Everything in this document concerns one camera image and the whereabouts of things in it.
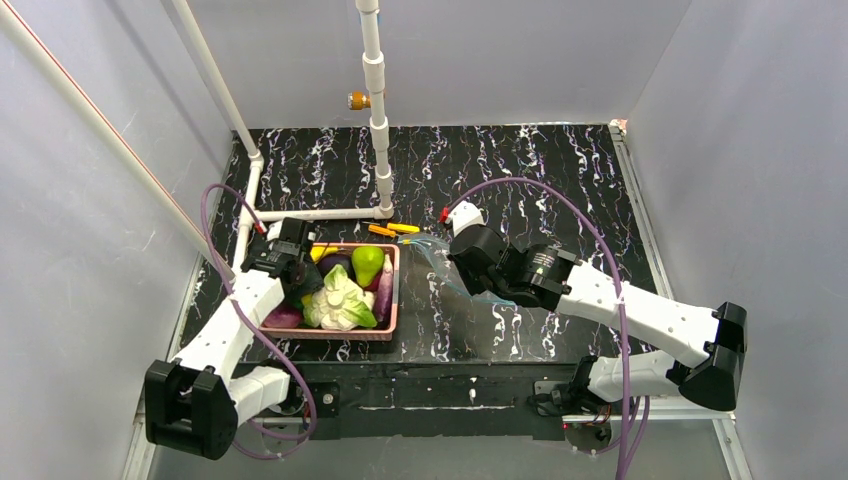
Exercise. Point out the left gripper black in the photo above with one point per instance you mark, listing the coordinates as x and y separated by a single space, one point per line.
308 279

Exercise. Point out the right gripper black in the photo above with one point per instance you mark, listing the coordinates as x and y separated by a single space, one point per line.
470 266

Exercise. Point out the clear zip top bag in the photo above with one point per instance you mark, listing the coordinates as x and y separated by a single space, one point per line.
435 250

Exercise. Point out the yellow banana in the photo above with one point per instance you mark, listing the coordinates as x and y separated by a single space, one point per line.
319 252

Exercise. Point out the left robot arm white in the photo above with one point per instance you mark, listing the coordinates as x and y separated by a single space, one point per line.
194 403

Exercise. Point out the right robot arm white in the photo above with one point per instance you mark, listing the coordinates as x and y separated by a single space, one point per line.
698 352

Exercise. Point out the dark round eggplant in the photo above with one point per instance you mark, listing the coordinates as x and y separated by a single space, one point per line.
328 262

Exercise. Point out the purple onion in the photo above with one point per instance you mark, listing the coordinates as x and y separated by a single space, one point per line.
284 316

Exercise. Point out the white green cabbage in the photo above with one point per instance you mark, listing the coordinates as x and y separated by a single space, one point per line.
341 304

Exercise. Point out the green pear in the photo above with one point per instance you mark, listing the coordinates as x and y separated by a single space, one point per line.
367 262

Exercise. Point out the long purple eggplant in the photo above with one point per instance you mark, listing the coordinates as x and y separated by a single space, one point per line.
384 293

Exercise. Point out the pink plastic basket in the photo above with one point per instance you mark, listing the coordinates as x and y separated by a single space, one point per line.
300 299

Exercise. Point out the brass pipe fitting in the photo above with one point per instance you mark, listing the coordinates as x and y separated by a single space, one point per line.
358 101

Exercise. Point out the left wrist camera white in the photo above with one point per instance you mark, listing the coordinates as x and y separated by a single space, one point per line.
273 231

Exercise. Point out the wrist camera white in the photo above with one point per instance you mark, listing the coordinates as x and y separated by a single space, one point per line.
461 217
273 231

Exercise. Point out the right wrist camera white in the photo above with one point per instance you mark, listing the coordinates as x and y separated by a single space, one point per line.
461 217

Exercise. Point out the yellow handle screwdriver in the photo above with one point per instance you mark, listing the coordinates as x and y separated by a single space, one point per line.
403 228

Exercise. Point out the orange handle screwdriver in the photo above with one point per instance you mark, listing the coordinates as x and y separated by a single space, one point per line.
380 230

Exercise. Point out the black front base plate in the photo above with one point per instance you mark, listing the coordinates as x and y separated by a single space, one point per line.
458 399

